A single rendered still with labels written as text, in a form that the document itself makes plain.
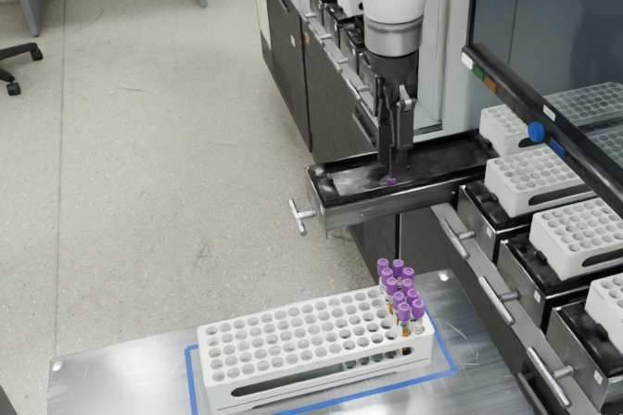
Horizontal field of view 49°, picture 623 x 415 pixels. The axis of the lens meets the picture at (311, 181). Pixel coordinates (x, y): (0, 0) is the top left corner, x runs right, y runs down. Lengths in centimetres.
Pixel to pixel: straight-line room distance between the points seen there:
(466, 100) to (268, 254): 112
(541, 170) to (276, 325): 54
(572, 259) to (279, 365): 46
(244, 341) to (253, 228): 151
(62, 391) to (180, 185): 173
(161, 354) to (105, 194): 176
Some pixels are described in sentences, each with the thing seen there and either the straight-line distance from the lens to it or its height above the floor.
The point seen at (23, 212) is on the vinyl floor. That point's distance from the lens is 276.
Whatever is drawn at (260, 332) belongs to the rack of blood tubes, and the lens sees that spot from 92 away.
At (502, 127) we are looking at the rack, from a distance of 130.
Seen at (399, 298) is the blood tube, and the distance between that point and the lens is 86.
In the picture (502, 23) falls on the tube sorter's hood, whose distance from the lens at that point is 116.
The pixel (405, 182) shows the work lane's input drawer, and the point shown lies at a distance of 123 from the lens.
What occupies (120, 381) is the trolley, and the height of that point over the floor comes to 82.
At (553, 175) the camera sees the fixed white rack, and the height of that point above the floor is 87.
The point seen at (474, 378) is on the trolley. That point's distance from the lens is 94.
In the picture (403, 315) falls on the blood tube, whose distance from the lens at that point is 85.
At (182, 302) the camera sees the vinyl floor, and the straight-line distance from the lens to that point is 219.
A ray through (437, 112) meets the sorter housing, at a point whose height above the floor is 76.
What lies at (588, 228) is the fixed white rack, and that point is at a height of 86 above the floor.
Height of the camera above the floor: 157
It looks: 38 degrees down
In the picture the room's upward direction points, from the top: 5 degrees counter-clockwise
